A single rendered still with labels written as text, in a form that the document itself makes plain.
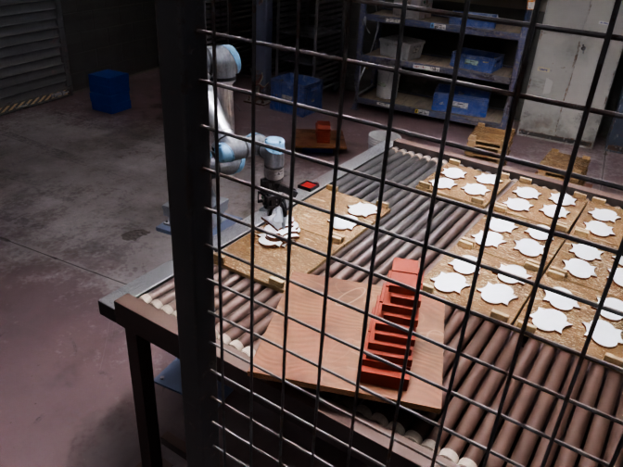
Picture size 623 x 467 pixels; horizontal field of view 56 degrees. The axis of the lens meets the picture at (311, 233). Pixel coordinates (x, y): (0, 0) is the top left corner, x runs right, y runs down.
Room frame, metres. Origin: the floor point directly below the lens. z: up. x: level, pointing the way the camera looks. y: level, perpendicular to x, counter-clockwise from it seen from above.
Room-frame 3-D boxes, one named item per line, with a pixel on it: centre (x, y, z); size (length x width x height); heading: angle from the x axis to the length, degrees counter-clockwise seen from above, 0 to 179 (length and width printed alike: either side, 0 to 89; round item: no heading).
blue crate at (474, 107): (6.76, -1.64, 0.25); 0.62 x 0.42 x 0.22; 73
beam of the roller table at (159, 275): (2.45, 0.12, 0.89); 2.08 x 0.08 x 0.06; 148
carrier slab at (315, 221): (2.30, -0.10, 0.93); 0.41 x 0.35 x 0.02; 148
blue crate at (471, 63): (6.73, -1.73, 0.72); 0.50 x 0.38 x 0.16; 58
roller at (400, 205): (2.22, -0.24, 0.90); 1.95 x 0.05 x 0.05; 148
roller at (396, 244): (2.14, -0.37, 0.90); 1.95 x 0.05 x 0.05; 148
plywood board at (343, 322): (1.36, -0.15, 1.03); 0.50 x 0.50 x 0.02; 79
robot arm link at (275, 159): (2.07, 0.16, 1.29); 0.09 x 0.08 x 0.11; 40
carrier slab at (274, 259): (1.95, 0.12, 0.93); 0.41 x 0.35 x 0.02; 149
